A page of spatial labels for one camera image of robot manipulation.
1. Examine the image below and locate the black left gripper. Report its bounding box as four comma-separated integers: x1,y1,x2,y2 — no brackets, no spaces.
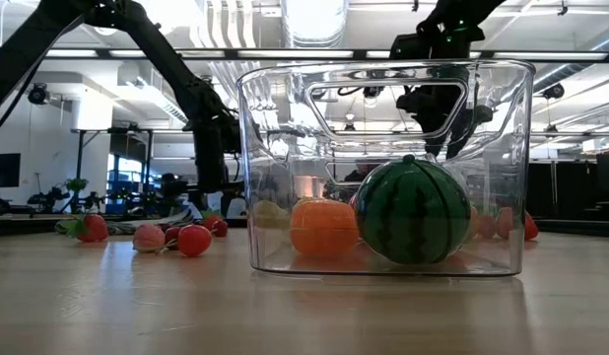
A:
183,91,245,219

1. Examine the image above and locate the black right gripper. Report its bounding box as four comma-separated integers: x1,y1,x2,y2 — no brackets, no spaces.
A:
395,21,495,161

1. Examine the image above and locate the red toy strawberry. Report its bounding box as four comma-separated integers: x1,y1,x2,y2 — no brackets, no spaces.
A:
496,205,540,243
55,213,110,244
199,209,223,232

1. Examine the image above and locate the pink toy peach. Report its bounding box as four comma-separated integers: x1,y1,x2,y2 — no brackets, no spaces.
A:
132,223,167,254

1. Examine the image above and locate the green striped toy watermelon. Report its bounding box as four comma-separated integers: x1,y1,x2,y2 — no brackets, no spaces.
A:
353,153,473,266

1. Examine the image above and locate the orange pumpkin toy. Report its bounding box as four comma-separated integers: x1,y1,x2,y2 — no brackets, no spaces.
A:
288,196,361,260

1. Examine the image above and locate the blue folded cloth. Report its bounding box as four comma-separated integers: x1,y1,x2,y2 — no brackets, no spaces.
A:
105,209,196,237

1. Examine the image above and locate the person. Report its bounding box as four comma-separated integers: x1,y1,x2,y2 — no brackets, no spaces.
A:
342,162,382,184

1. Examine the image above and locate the clear plastic storage container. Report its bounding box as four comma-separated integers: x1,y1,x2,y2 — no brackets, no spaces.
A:
235,58,537,277

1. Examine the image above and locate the black bar with light strips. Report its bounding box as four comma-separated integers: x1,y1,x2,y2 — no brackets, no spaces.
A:
0,46,609,63

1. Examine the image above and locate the black partition panel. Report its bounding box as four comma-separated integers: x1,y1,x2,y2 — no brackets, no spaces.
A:
525,152,609,222

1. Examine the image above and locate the small green leafy plant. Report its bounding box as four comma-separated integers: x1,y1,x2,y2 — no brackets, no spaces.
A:
64,177,90,194

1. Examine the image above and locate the black workstation frame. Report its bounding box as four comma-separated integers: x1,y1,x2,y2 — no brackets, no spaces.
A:
70,126,156,218

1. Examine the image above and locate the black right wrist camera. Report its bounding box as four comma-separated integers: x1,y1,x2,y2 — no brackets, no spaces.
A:
389,32,434,61

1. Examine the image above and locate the silver ceiling air duct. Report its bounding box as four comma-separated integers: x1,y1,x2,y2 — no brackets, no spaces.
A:
282,0,350,49

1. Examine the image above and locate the black wall monitor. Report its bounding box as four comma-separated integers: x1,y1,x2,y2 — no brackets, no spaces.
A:
0,152,22,189

